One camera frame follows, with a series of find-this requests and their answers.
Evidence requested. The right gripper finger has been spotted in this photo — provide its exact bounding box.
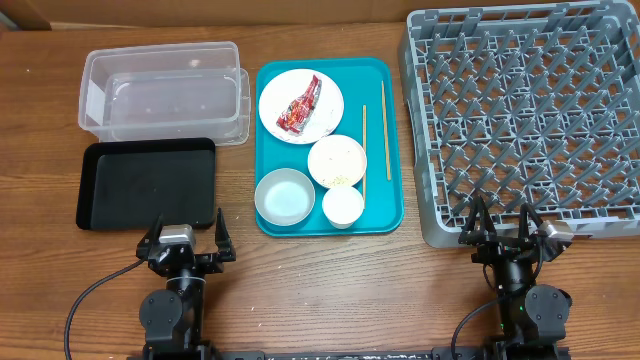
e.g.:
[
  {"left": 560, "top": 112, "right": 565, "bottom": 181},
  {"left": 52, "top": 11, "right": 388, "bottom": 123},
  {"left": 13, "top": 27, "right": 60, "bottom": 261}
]
[
  {"left": 518, "top": 203, "right": 543, "bottom": 239},
  {"left": 458, "top": 196, "right": 497, "bottom": 246}
]

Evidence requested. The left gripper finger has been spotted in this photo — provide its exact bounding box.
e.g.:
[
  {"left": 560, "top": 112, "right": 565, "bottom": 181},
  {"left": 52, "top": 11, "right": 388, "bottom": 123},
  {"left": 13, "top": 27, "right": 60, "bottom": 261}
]
[
  {"left": 215, "top": 208, "right": 236, "bottom": 263},
  {"left": 136, "top": 215, "right": 163, "bottom": 260}
]

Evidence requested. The white cup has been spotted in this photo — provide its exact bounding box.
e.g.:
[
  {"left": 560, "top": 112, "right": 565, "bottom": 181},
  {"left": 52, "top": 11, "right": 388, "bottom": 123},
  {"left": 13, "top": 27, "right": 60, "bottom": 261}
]
[{"left": 322, "top": 186, "right": 364, "bottom": 229}]

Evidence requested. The red snack wrapper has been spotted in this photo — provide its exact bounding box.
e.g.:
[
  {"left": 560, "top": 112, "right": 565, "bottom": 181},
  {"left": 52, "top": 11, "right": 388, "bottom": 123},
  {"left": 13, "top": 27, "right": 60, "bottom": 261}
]
[{"left": 276, "top": 75, "right": 322, "bottom": 135}]

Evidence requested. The white round plate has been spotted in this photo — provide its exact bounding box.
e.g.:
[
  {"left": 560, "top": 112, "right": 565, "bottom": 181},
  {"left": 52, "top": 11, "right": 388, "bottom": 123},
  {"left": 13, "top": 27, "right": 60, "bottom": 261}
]
[{"left": 258, "top": 69, "right": 345, "bottom": 145}]

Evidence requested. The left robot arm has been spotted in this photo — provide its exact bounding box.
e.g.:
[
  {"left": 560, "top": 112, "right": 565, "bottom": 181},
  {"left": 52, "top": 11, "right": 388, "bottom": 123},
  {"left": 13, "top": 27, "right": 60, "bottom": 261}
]
[{"left": 136, "top": 211, "right": 236, "bottom": 359}]

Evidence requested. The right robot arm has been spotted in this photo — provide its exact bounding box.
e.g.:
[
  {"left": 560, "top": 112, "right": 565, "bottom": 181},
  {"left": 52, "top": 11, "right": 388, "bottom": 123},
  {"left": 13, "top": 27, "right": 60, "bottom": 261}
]
[{"left": 449, "top": 196, "right": 574, "bottom": 359}]

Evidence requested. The grey dishwasher rack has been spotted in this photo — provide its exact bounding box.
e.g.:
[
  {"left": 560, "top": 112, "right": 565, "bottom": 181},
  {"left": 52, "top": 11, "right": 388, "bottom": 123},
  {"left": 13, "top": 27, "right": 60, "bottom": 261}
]
[{"left": 399, "top": 1, "right": 639, "bottom": 248}]

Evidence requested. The black plastic tray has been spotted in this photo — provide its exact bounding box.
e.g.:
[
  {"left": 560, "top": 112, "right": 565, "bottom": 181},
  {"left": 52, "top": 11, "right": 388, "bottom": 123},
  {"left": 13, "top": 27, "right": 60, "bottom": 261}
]
[{"left": 76, "top": 138, "right": 216, "bottom": 231}]

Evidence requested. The grey-white empty bowl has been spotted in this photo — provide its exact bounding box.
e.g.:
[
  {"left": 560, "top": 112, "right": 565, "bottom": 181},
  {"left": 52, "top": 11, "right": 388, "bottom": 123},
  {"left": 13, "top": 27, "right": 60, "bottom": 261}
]
[{"left": 254, "top": 168, "right": 315, "bottom": 227}]

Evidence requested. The teal serving tray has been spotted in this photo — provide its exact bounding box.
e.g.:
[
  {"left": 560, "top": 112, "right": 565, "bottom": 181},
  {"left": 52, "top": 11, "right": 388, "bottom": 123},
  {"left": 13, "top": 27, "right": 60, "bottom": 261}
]
[{"left": 256, "top": 57, "right": 404, "bottom": 237}]

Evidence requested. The clear plastic bin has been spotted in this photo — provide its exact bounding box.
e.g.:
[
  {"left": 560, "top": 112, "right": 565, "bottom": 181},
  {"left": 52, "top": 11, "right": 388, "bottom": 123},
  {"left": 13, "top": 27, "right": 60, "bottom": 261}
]
[{"left": 78, "top": 41, "right": 252, "bottom": 146}]

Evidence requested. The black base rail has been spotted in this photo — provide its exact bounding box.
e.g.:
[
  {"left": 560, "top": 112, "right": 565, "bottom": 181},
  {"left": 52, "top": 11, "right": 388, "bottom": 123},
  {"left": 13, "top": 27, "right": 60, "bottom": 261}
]
[{"left": 127, "top": 345, "right": 571, "bottom": 360}]

